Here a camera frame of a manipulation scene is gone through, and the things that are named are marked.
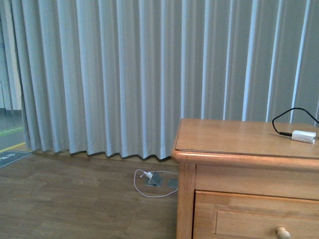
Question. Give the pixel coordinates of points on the open grey floor socket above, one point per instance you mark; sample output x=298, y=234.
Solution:
x=156, y=180

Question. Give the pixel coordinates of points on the closed grey floor socket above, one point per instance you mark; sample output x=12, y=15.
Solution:
x=172, y=183

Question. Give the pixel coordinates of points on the wooden nightstand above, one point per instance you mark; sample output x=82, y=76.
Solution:
x=240, y=157

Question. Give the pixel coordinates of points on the round wooden knob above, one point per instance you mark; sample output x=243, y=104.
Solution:
x=282, y=233

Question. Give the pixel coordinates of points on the light grey curtain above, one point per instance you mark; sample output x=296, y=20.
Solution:
x=116, y=76

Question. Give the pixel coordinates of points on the white charger adapter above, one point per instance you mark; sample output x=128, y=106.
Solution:
x=304, y=136

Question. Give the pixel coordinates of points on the grey floor sign mat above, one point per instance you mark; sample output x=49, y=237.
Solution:
x=8, y=157

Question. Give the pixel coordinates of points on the wooden drawer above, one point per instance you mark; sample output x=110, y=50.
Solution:
x=237, y=216

